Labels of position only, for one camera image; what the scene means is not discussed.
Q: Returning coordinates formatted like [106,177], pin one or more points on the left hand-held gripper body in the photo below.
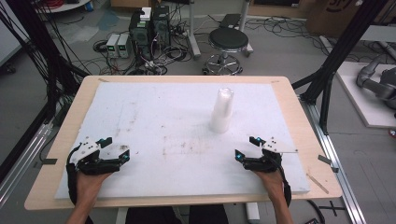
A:
[85,152]

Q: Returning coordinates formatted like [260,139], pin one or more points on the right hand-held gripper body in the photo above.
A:
[267,161]

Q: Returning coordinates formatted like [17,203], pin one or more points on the person's right hand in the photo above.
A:
[270,183]

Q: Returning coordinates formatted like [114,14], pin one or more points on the person's left hand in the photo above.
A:
[88,185]

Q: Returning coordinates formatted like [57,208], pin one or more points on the black tape piece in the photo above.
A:
[49,161]

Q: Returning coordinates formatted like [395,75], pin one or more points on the white table leg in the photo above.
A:
[121,216]
[252,213]

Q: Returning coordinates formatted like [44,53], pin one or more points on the thin wooden stick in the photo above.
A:
[317,183]

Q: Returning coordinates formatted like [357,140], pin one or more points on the white foam mat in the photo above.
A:
[174,124]

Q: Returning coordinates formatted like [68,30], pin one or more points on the grey power supply unit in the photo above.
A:
[112,45]
[124,46]

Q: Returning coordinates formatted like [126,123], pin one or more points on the black round stool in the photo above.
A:
[228,39]

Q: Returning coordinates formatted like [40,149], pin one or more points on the white board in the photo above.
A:
[364,105]

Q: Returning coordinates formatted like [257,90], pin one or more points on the black computer tower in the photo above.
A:
[161,28]
[140,34]

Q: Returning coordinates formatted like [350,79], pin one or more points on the grey metal stand leg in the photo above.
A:
[193,34]
[245,18]

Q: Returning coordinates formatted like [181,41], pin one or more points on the black flat device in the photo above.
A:
[230,20]

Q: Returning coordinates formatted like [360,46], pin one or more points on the small white box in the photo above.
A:
[145,14]

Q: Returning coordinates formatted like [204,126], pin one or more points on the cardboard box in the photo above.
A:
[330,17]

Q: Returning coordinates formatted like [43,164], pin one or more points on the grey metal bracket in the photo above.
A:
[325,160]

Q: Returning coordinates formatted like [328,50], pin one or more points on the aluminium rail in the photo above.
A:
[21,165]
[330,149]

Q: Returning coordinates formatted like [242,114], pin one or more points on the black metal frame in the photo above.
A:
[37,46]
[339,53]

